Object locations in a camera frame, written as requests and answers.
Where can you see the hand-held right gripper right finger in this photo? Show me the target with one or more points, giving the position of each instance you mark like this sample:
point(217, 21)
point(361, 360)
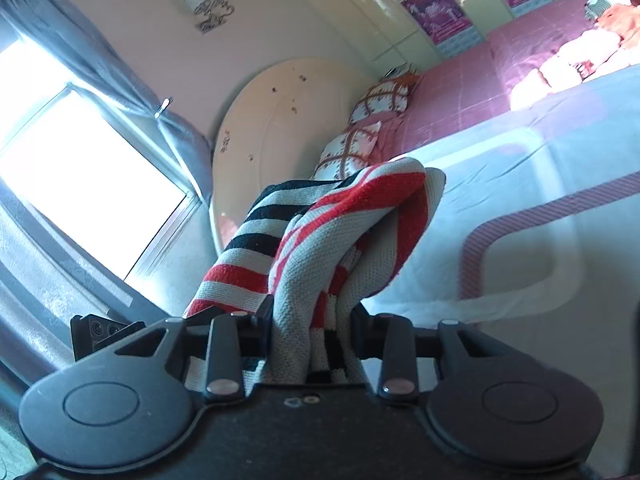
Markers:
point(361, 332)

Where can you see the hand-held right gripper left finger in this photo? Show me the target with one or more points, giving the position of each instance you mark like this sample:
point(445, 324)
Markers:
point(250, 332)

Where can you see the striped knit sweater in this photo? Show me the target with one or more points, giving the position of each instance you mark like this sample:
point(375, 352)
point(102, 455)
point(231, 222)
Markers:
point(325, 240)

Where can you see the grey curtain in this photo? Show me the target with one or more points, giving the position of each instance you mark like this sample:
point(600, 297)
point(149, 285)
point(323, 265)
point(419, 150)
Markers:
point(100, 60)
point(40, 285)

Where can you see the window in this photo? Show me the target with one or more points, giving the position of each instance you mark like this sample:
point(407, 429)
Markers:
point(90, 175)

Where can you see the white brown patterned pillow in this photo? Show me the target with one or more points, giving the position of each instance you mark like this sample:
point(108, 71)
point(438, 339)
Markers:
point(385, 97)
point(350, 147)

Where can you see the white printed bed sheet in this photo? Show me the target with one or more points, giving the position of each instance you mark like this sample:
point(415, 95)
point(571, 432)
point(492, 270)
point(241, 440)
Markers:
point(500, 185)

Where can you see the cream rounded headboard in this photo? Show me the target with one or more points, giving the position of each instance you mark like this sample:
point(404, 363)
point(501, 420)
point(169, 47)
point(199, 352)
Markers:
point(280, 110)

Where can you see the pink bedspread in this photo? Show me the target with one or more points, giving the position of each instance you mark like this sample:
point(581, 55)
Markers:
point(465, 85)

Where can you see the cream wardrobe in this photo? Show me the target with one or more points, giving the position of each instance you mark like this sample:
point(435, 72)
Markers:
point(350, 0)

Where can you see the white crumpled cloth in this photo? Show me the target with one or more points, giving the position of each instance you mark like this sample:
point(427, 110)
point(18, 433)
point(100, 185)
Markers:
point(575, 60)

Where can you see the orange cloth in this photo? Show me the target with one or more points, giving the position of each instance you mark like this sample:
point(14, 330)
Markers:
point(622, 22)

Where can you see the grey white striped garment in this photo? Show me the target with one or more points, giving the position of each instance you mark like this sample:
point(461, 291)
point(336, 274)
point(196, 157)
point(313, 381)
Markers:
point(602, 2)

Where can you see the wall lamp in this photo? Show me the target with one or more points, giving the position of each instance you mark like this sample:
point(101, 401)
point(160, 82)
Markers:
point(207, 7)

